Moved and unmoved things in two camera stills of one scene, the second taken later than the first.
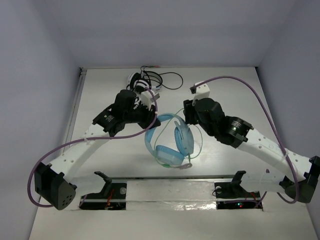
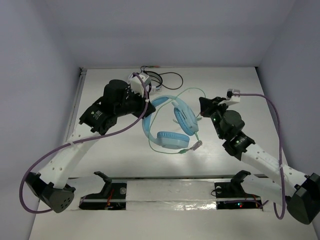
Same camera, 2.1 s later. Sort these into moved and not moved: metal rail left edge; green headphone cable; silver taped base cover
Moved: green headphone cable
Not moved: silver taped base cover; metal rail left edge
